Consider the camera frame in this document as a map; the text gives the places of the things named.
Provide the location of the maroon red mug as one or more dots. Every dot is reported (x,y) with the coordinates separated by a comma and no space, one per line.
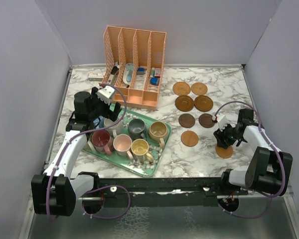
(102,142)

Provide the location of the green mug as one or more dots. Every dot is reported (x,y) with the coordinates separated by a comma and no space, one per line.
(89,145)

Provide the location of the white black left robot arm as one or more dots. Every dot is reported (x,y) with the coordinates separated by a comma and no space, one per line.
(54,193)

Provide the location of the woven rattan coaster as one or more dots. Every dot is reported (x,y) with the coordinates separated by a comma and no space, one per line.
(181,88)
(199,88)

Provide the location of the dark walnut coaster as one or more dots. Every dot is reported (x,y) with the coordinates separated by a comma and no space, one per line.
(206,121)
(186,120)

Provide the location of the red white small box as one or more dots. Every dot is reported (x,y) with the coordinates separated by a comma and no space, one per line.
(155,72)

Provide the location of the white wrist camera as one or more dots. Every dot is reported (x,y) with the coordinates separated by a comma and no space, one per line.
(105,93)
(222,121)

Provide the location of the blue stamp box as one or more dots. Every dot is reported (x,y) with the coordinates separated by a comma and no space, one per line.
(154,81)

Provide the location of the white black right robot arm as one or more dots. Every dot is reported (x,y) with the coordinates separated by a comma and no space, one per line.
(269,168)

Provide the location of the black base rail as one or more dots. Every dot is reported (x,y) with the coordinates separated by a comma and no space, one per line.
(159,192)

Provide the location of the white packaged item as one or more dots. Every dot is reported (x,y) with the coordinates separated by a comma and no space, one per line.
(140,78)

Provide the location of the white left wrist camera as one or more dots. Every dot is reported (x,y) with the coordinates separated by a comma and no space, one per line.
(105,93)

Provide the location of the light blue mug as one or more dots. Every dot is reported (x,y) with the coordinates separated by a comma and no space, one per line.
(99,122)

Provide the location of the blue correction tape package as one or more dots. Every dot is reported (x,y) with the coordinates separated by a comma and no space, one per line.
(128,72)

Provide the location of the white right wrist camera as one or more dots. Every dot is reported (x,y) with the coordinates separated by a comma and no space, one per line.
(222,121)

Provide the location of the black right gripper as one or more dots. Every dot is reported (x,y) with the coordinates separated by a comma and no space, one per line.
(222,141)

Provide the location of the beige grey mug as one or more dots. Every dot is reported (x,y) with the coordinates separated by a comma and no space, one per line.
(114,130)

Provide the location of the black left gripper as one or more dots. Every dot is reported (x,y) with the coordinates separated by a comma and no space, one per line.
(113,115)

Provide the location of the green floral tray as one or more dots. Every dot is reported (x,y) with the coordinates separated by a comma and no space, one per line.
(143,168)

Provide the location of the tan brown mug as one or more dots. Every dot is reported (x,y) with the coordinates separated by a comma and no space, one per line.
(158,132)

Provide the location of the black white stapler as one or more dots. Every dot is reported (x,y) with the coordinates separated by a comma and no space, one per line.
(113,75)

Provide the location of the orange plastic desk organizer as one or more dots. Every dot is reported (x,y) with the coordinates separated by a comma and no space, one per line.
(142,48)

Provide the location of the small white staples box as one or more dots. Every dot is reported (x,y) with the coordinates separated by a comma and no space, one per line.
(96,76)

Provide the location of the dark grey blue mug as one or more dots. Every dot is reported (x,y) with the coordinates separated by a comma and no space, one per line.
(137,129)

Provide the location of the light orange wooden coaster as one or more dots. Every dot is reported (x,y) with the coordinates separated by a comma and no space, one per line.
(189,138)

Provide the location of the brown wooden ringed coaster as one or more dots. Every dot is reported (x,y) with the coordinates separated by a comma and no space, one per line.
(203,103)

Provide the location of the yellow mug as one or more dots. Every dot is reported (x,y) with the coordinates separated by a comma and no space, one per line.
(140,151)

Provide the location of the pink mug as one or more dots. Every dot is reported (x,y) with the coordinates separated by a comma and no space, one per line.
(122,145)

